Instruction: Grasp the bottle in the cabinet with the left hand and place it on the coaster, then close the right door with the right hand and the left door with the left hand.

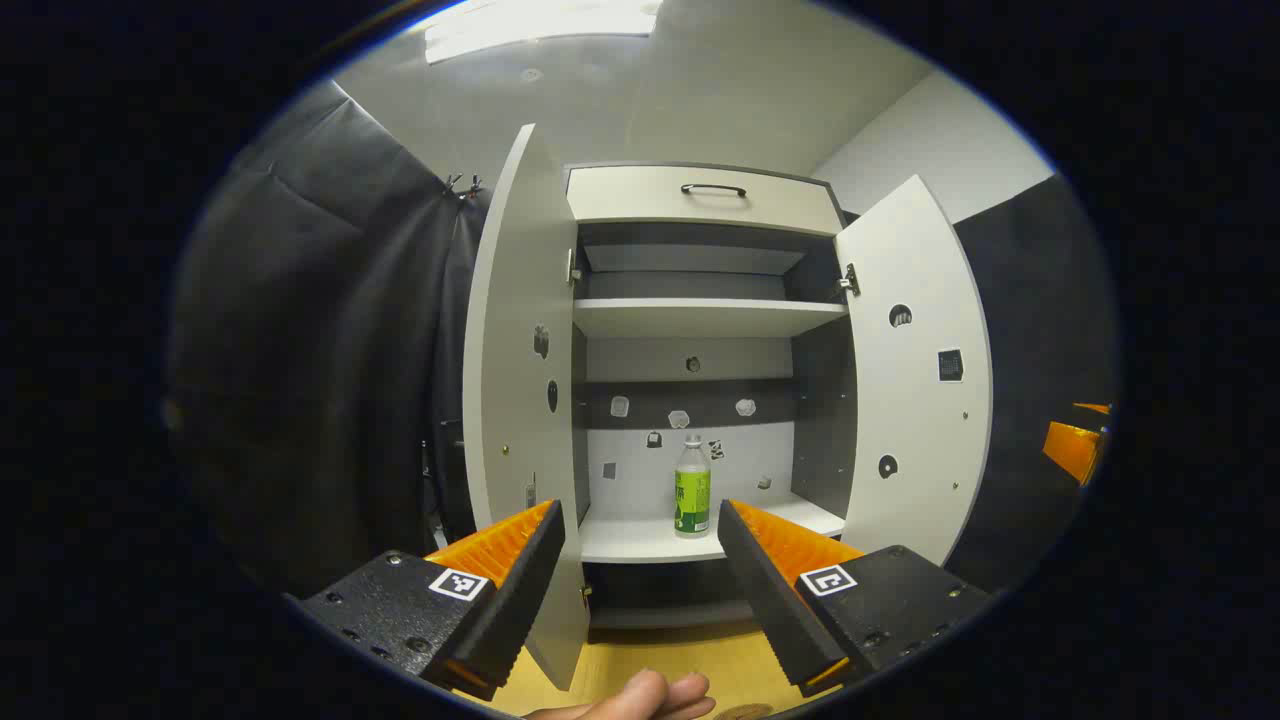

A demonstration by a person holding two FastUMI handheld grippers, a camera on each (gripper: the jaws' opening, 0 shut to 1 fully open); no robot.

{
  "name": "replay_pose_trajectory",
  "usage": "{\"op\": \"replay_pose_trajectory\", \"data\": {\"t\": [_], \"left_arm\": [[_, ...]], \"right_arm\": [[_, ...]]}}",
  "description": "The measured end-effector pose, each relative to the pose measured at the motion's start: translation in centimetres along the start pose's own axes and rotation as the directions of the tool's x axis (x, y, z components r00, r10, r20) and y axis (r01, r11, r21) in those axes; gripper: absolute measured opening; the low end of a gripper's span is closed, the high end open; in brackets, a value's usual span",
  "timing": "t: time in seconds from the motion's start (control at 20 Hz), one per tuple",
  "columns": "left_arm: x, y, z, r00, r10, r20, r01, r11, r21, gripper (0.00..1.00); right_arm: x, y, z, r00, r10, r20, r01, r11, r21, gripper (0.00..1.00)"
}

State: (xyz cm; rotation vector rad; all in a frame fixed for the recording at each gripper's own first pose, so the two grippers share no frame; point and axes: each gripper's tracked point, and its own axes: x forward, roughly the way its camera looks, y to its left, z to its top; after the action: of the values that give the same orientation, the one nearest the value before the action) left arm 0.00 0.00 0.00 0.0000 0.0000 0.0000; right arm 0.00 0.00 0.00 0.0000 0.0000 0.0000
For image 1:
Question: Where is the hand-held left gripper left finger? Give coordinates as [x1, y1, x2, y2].
[283, 500, 566, 701]

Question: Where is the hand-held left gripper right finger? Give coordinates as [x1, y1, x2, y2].
[717, 498, 993, 698]

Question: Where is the green label plastic bottle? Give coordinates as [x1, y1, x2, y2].
[673, 433, 712, 538]

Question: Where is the white cabinet door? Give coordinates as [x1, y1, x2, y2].
[835, 175, 994, 568]
[462, 123, 591, 691]

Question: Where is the white and grey cabinet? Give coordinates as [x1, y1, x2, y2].
[565, 162, 861, 631]

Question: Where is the white cabinet shelf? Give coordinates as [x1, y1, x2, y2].
[573, 297, 849, 339]

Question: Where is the white cabinet drawer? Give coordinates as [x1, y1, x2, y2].
[566, 164, 846, 238]

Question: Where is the black backdrop cloth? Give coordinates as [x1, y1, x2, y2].
[165, 80, 1116, 601]

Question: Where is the ceiling light panel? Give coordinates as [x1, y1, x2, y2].
[425, 0, 663, 66]

